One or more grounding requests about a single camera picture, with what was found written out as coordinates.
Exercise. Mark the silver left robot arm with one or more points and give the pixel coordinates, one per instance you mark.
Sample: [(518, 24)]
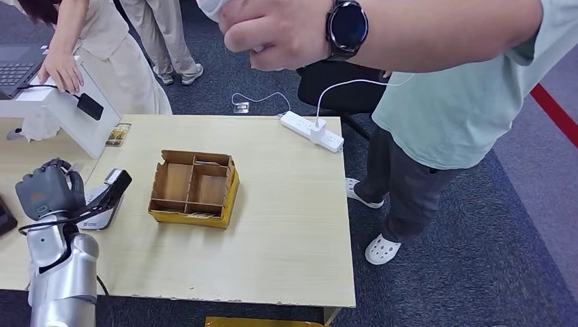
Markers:
[(63, 271)]

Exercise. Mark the colourful picture card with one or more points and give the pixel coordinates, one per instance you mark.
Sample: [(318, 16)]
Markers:
[(118, 134)]

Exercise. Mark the person's hand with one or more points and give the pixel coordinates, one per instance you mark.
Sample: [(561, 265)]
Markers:
[(386, 73), (61, 72), (280, 36)]

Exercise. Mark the dark laptop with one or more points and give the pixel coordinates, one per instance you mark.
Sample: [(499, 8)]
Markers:
[(16, 67)]

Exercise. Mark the white handheld device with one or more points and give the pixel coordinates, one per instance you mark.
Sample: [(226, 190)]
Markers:
[(211, 7)]

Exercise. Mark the person's left forearm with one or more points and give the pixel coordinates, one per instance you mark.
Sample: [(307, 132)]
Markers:
[(451, 31)]

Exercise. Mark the person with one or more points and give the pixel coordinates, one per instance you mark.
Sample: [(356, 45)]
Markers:
[(451, 117), (108, 54), (167, 31)]

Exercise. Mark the metal floor socket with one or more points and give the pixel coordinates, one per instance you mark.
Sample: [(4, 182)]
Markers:
[(240, 108)]

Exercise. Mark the white charger plug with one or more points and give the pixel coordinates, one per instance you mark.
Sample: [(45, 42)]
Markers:
[(317, 132)]

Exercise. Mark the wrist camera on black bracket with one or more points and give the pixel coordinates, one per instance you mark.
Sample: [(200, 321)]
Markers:
[(110, 189)]

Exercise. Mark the black power adapter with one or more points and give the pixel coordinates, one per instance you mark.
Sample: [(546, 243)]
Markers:
[(90, 107)]

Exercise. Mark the white perforated clog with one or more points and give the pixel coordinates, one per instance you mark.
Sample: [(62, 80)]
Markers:
[(382, 249), (360, 195)]

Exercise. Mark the grey white card reader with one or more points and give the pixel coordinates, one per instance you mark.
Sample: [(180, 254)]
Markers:
[(97, 222)]

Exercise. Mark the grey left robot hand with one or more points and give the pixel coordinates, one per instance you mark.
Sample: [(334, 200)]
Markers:
[(49, 192)]

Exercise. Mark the white desk riser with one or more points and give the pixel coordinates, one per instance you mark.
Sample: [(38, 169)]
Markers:
[(54, 113)]

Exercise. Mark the person's right hand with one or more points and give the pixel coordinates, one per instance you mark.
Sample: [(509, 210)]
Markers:
[(386, 73), (61, 72)]

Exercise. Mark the red floor tape line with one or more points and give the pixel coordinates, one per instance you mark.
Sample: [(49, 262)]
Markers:
[(557, 115)]

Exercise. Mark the person's right forearm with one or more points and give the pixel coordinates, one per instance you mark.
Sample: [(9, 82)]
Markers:
[(70, 27)]

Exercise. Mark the black office chair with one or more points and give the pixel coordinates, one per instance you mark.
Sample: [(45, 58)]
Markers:
[(343, 95)]

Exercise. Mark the wooden compartment box yellow base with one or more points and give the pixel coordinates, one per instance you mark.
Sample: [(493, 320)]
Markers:
[(194, 189)]

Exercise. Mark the black flat device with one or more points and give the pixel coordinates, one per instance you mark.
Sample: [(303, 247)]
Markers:
[(5, 219)]

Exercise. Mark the black round smartwatch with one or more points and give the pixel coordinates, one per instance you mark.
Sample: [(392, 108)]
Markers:
[(347, 28)]

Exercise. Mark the key card in box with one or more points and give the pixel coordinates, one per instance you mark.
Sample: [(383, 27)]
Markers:
[(206, 163)]

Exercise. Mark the person's left hand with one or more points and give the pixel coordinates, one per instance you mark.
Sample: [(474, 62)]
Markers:
[(280, 36)]

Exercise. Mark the white power strip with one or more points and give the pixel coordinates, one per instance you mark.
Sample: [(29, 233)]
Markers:
[(298, 126)]

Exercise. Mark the light wooden table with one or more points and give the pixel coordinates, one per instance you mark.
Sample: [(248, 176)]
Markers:
[(280, 234), (18, 257)]

